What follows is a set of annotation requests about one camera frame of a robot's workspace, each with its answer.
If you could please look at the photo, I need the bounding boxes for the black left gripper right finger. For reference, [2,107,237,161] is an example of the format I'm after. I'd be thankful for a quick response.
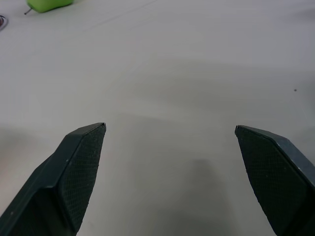
[234,125,315,236]

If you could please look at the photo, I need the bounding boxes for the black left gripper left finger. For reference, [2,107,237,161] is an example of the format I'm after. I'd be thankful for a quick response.
[0,122,107,236]

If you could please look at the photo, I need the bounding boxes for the green toy pear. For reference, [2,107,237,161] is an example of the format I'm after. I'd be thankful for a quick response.
[24,0,74,15]

